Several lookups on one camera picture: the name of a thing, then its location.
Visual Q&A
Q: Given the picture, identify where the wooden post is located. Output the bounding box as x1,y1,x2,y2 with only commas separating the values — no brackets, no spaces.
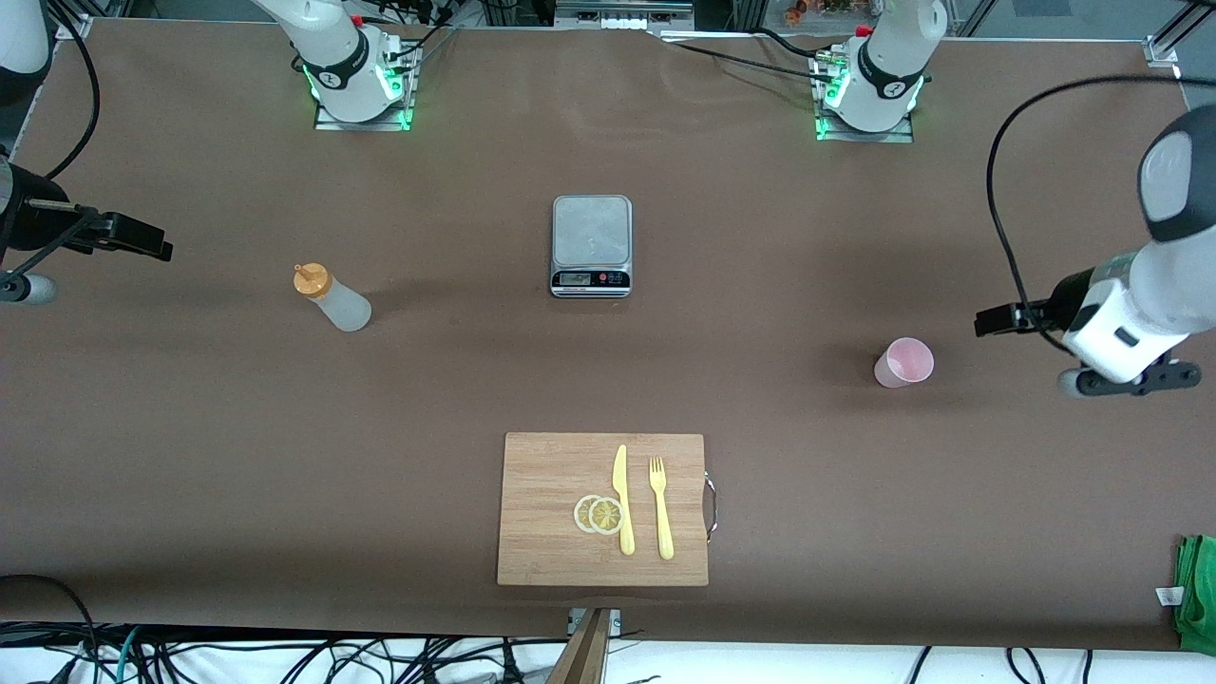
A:
546,608,614,684

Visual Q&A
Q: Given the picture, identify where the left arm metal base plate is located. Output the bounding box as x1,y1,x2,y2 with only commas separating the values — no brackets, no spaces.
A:
813,52,915,143

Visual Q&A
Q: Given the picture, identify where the black cable on table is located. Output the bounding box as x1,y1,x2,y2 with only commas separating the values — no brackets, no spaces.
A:
662,38,837,82

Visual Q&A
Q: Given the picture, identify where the translucent squeeze bottle orange cap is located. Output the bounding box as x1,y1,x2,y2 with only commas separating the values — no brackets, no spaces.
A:
293,263,373,333

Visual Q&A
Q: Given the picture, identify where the black floor cable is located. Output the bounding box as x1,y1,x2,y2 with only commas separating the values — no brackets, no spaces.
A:
0,574,101,666

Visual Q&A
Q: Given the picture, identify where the brown paper table cover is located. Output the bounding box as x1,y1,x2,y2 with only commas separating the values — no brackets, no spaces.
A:
0,17,1216,655

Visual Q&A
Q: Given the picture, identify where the yellow plastic fork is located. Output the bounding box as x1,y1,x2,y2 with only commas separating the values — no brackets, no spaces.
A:
648,456,675,561

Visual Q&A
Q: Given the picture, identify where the wooden cutting board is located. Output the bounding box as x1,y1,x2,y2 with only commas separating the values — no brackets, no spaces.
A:
496,432,711,587

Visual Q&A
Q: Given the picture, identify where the yellow plastic knife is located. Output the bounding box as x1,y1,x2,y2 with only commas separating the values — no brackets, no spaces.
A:
612,444,637,557

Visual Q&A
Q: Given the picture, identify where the pink plastic cup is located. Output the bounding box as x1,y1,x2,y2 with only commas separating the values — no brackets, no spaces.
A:
873,336,936,390

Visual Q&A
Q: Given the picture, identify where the green cloth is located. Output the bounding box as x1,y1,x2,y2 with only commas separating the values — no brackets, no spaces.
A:
1174,535,1216,655

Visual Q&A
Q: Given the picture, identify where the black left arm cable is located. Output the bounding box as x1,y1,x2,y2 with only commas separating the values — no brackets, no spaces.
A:
985,74,1216,354

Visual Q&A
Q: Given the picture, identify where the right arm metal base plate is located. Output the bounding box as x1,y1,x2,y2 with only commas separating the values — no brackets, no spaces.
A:
313,43,416,132

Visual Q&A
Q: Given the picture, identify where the teal floor cable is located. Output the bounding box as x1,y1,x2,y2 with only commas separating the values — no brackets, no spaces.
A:
112,625,145,684

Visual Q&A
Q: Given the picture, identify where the silver digital kitchen scale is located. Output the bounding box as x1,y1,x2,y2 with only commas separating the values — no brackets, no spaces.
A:
550,195,634,299

